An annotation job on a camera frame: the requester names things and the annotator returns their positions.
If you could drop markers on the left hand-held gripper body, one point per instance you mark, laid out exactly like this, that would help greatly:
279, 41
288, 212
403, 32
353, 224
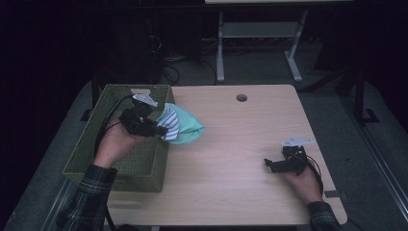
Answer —
136, 122

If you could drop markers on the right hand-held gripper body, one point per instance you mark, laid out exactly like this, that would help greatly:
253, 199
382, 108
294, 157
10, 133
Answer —
293, 163

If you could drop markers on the mint green striped garment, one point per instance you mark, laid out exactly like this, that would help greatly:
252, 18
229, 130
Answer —
187, 126

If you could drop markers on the green woven basket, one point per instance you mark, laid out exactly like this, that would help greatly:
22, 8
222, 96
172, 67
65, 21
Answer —
80, 157

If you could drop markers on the person's right hand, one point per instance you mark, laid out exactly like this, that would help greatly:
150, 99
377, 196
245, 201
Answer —
308, 186

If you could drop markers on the person's left hand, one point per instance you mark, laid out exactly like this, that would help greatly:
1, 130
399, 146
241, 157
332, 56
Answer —
114, 146

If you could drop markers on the black metal stand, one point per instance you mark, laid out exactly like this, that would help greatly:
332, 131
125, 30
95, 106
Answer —
361, 96
95, 93

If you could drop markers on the grey tape piece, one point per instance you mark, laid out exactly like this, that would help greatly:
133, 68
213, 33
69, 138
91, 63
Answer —
335, 194

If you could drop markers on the grey metal floor rail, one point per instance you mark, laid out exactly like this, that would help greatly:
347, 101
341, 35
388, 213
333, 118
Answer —
54, 208
378, 154

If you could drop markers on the grey metal desk frame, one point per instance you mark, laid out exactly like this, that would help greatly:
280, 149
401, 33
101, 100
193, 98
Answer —
256, 30

